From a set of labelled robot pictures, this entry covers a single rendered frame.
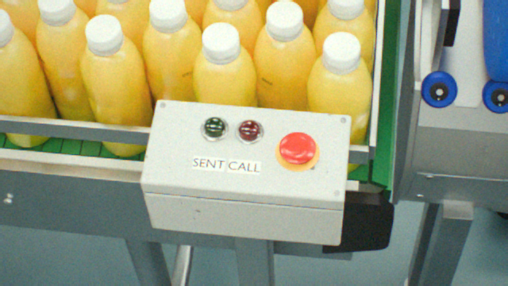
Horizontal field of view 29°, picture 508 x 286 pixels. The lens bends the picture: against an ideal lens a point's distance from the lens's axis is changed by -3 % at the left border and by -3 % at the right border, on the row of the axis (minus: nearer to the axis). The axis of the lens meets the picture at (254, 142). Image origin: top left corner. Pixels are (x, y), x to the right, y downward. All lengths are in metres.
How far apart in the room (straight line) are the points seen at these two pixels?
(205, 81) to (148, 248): 0.39
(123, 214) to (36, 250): 0.94
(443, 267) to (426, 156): 0.41
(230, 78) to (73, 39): 0.19
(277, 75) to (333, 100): 0.07
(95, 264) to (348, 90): 1.21
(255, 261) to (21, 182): 0.32
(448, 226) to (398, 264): 0.64
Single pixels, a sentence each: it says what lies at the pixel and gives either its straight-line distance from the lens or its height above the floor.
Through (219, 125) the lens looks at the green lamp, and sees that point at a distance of 1.00.
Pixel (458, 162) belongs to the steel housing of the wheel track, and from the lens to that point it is 1.29.
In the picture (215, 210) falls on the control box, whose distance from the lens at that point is 1.01.
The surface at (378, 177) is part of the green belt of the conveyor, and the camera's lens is 1.22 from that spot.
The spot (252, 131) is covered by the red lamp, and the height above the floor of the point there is 1.11.
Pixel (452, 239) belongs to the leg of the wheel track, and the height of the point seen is 0.56.
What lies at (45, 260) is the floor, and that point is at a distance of 2.22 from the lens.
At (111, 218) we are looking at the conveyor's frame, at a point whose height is 0.79.
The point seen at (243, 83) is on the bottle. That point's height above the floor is 1.06.
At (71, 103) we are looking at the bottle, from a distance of 1.23.
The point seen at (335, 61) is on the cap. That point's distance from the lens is 1.05.
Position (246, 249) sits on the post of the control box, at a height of 0.91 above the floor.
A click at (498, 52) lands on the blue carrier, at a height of 1.07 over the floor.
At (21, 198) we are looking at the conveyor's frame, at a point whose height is 0.82.
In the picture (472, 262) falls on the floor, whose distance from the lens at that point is 2.18.
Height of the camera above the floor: 1.95
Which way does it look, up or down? 58 degrees down
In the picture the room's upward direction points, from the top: 4 degrees counter-clockwise
